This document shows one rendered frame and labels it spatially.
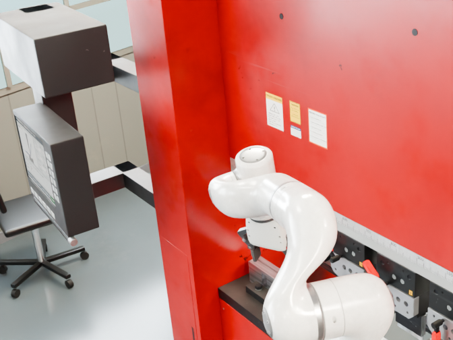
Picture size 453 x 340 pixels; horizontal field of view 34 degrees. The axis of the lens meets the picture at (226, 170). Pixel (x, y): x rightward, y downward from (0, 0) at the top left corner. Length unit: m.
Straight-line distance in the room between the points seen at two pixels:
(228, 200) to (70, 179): 1.12
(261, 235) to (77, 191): 1.02
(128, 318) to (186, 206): 1.75
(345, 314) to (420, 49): 0.82
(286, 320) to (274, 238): 0.51
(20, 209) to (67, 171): 2.16
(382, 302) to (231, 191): 0.42
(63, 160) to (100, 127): 3.07
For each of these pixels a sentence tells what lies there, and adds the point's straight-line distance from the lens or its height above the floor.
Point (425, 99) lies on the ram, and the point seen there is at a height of 1.86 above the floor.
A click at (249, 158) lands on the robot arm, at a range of 1.59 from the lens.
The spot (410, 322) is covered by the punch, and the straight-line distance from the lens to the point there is 2.29.
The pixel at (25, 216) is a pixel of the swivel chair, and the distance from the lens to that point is 4.59.
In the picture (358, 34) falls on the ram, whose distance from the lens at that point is 2.00.
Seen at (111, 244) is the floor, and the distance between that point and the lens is 5.06.
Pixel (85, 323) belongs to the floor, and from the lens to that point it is 4.35.
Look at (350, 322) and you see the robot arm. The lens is 1.26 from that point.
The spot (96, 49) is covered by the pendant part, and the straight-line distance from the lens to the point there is 2.49.
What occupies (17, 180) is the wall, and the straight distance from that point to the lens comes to 5.29.
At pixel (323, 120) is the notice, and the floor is 1.70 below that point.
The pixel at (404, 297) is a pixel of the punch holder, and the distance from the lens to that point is 2.20.
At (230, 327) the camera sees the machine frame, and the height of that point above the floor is 0.72.
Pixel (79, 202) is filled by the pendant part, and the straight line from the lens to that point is 2.61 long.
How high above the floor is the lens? 2.51
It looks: 25 degrees down
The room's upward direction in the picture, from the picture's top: 5 degrees counter-clockwise
